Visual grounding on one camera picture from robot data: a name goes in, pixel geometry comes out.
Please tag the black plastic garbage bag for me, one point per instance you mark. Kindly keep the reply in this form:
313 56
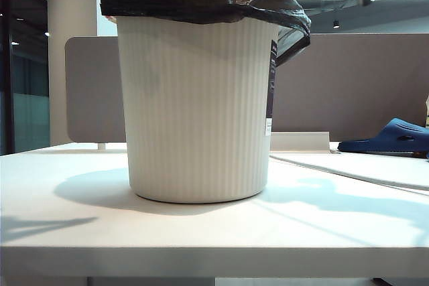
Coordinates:
174 1

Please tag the white ribbed plastic trash can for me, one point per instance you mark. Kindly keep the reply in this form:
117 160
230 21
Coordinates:
197 115

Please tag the black ceiling spotlight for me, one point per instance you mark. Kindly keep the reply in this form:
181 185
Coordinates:
336 24

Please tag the dark product label sticker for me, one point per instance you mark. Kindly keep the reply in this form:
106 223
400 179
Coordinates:
273 81

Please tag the yellow snack package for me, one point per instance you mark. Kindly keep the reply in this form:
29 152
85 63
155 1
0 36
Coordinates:
427 112

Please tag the blue rubber clog slipper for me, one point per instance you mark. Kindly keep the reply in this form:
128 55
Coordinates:
395 132

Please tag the white partition base trim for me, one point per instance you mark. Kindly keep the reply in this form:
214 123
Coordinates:
301 140

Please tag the white round building column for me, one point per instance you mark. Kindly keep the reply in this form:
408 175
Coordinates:
72 4

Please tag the grey rounded desk divider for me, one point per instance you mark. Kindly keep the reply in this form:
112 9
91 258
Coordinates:
94 91

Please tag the white divider foot bracket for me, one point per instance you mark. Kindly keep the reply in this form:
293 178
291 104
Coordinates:
102 146

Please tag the dark framed glass wall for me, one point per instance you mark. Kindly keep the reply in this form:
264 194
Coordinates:
30 115

